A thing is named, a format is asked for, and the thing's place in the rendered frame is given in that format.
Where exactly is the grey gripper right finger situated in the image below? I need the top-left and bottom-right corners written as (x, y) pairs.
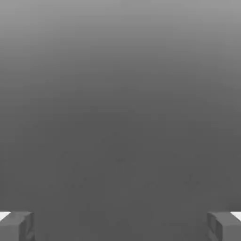
top-left (206, 211), bottom-right (241, 241)

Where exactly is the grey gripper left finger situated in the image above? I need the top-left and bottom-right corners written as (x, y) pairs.
top-left (0, 210), bottom-right (36, 241)

